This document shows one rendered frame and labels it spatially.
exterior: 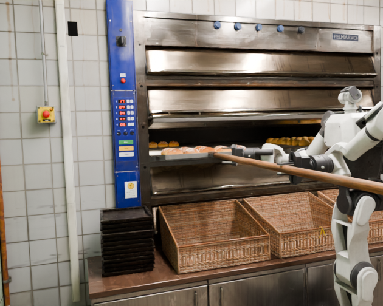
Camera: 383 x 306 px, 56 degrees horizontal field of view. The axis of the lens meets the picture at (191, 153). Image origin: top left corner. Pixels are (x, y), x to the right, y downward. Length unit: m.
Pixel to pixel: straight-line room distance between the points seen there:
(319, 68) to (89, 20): 1.64
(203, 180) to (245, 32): 1.07
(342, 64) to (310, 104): 0.42
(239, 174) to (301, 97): 0.74
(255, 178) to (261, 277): 0.75
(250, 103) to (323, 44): 0.77
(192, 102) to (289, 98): 0.75
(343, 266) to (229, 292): 0.61
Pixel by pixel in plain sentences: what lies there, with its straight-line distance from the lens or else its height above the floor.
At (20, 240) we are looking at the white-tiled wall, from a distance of 2.41.
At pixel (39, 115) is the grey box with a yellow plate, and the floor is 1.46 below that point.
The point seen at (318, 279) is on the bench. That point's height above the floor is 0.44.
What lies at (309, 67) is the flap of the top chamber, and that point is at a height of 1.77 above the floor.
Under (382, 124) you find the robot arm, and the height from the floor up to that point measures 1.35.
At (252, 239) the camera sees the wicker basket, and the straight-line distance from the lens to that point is 2.11.
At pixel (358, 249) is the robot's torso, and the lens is 1.94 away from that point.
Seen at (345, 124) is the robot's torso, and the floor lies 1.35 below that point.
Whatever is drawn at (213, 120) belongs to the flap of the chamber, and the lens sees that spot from 2.30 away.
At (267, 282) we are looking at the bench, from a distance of 2.19.
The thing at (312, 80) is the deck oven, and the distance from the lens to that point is 2.85.
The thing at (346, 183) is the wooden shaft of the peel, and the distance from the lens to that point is 1.10.
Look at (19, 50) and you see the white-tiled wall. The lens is 2.36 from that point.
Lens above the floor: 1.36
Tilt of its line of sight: 4 degrees down
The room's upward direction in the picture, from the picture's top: 2 degrees counter-clockwise
